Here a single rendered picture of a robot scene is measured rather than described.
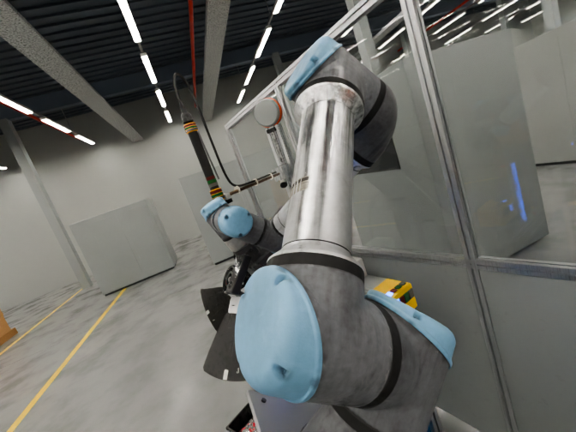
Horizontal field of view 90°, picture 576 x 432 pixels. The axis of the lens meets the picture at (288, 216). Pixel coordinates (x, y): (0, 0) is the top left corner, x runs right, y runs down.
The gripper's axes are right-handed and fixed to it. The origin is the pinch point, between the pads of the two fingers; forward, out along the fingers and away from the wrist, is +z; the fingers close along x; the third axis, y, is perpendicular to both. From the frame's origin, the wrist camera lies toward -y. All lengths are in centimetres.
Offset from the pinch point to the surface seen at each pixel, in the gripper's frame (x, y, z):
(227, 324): 28.7, -14.4, 8.8
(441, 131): -22, 78, -8
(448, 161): -22, 74, 3
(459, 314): -11, 55, 67
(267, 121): 62, 74, -43
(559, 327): -44, 56, 62
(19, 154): 1049, -69, -356
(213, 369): 27.4, -28.6, 16.4
